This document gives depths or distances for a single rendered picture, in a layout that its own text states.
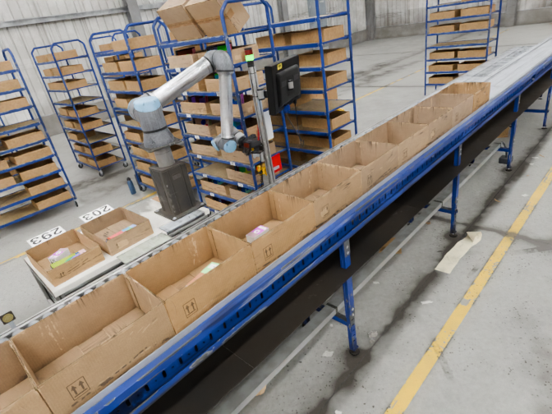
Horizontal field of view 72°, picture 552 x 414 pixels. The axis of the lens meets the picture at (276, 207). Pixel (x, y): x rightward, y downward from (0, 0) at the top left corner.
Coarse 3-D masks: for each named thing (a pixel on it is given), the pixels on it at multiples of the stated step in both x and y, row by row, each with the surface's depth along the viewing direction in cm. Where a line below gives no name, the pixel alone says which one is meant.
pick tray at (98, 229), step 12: (108, 216) 247; (120, 216) 253; (132, 216) 243; (84, 228) 230; (96, 228) 243; (108, 228) 245; (120, 228) 242; (132, 228) 220; (144, 228) 226; (96, 240) 221; (108, 240) 211; (120, 240) 216; (132, 240) 222; (108, 252) 215
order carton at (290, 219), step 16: (272, 192) 186; (240, 208) 177; (256, 208) 185; (272, 208) 191; (288, 208) 182; (304, 208) 165; (208, 224) 165; (224, 224) 172; (240, 224) 179; (256, 224) 187; (272, 224) 189; (288, 224) 159; (304, 224) 167; (256, 240) 147; (272, 240) 154; (288, 240) 162; (256, 256) 150; (272, 256) 156; (256, 272) 152
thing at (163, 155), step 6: (174, 138) 239; (168, 144) 230; (174, 144) 231; (150, 150) 224; (156, 150) 226; (162, 150) 234; (168, 150) 237; (156, 156) 236; (162, 156) 235; (168, 156) 237; (162, 162) 237; (168, 162) 238; (174, 162) 243
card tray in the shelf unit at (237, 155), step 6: (270, 144) 328; (222, 150) 338; (240, 150) 352; (270, 150) 329; (222, 156) 342; (228, 156) 335; (234, 156) 329; (240, 156) 323; (246, 156) 317; (252, 156) 315; (246, 162) 321
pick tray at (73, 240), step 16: (48, 240) 224; (64, 240) 230; (80, 240) 231; (32, 256) 219; (48, 256) 224; (80, 256) 202; (96, 256) 208; (48, 272) 192; (64, 272) 197; (80, 272) 204
